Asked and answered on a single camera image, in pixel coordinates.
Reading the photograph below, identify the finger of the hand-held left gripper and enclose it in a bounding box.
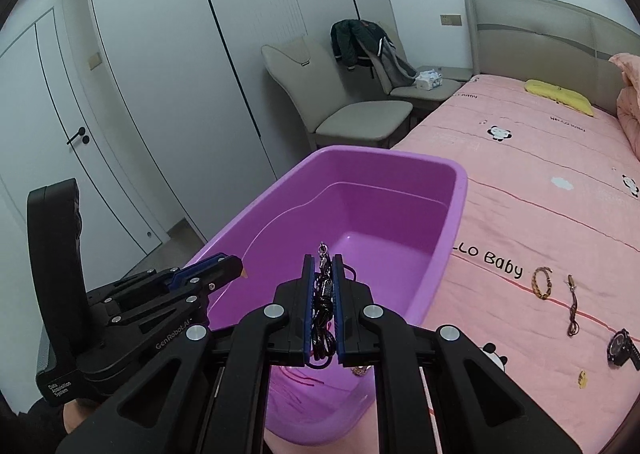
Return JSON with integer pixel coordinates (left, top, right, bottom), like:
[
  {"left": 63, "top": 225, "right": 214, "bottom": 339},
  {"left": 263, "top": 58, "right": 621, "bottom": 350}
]
[
  {"left": 87, "top": 253, "right": 244, "bottom": 307},
  {"left": 102, "top": 282, "right": 222, "bottom": 335}
]

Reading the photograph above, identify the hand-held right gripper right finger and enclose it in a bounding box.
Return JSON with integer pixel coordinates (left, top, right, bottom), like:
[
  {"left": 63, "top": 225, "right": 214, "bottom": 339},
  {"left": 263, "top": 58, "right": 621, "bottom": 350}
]
[{"left": 333, "top": 254, "right": 584, "bottom": 454}]

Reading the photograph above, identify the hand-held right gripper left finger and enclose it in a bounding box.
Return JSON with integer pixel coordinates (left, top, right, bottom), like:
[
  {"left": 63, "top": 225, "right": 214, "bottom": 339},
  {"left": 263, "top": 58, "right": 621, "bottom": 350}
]
[{"left": 54, "top": 254, "right": 316, "bottom": 454}]

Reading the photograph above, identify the dark cord bracelet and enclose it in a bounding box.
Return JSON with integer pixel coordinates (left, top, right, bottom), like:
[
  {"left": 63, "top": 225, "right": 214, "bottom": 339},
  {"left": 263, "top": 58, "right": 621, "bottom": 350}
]
[{"left": 305, "top": 241, "right": 359, "bottom": 370}]

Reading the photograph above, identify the purple plastic tub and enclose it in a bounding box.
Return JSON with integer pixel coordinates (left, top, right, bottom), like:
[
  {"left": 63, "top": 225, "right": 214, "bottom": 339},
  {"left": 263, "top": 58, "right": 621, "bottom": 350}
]
[{"left": 182, "top": 145, "right": 469, "bottom": 448}]

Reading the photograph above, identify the person's left forearm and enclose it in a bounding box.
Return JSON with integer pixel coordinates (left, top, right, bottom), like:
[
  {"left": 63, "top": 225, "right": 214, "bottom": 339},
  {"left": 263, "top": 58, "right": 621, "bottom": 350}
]
[{"left": 17, "top": 396, "right": 103, "bottom": 454}]

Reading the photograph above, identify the white door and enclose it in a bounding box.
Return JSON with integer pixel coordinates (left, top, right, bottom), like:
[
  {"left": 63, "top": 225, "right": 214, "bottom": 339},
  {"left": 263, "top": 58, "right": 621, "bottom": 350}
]
[{"left": 0, "top": 6, "right": 167, "bottom": 266}]

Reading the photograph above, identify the beige empty chair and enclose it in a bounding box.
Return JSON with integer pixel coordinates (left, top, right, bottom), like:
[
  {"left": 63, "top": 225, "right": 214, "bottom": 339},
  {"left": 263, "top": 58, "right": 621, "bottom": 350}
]
[{"left": 261, "top": 36, "right": 415, "bottom": 151}]

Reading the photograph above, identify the white wardrobe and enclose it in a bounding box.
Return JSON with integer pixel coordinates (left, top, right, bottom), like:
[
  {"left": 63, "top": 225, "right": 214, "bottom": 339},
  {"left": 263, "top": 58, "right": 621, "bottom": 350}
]
[{"left": 85, "top": 0, "right": 397, "bottom": 246}]

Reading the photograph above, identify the beige chair with jacket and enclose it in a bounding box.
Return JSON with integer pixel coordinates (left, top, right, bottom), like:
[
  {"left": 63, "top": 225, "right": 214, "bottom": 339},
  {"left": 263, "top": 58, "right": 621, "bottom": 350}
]
[{"left": 372, "top": 23, "right": 465, "bottom": 114}]

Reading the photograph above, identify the black wrist watch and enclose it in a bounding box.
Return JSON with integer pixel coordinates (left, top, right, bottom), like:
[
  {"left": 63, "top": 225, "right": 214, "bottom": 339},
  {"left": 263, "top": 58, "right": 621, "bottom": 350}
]
[{"left": 606, "top": 328, "right": 640, "bottom": 369}]

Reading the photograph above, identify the yellow pillow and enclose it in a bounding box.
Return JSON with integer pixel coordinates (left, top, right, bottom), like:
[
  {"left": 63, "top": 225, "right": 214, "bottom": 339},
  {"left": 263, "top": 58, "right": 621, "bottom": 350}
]
[{"left": 524, "top": 79, "right": 595, "bottom": 118}]

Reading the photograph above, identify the beige bed headboard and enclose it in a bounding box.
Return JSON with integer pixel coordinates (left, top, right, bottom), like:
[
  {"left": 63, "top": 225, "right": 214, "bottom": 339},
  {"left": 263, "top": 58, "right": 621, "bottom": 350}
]
[{"left": 464, "top": 0, "right": 640, "bottom": 108}]

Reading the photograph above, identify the pink folded comforter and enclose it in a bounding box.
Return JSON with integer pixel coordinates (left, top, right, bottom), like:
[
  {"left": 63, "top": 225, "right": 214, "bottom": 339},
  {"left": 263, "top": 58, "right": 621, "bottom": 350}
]
[{"left": 608, "top": 52, "right": 640, "bottom": 156}]

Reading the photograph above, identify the brown braided bracelet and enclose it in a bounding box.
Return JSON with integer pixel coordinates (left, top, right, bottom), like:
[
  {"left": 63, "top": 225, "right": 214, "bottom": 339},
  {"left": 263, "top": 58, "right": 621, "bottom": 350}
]
[{"left": 531, "top": 266, "right": 554, "bottom": 300}]

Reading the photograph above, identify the brown cord bracelet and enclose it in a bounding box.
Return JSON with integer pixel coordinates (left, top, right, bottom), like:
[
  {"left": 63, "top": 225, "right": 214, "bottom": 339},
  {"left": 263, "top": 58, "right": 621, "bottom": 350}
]
[{"left": 566, "top": 274, "right": 582, "bottom": 337}]

